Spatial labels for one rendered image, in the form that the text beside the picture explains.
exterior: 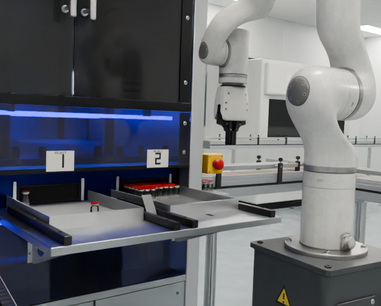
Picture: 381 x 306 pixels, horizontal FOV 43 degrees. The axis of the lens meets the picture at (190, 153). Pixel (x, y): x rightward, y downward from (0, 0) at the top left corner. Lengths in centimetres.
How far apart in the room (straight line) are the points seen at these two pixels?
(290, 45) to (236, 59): 764
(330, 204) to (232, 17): 56
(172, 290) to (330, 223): 79
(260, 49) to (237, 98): 708
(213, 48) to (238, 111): 20
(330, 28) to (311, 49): 832
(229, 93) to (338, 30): 39
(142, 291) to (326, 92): 96
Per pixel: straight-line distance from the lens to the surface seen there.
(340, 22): 116
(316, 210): 114
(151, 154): 161
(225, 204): 148
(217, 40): 135
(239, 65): 141
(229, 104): 140
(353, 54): 119
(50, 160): 146
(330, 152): 112
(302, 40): 929
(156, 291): 173
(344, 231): 116
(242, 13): 135
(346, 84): 112
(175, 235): 121
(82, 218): 123
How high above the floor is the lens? 115
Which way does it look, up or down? 4 degrees down
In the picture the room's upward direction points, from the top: 2 degrees clockwise
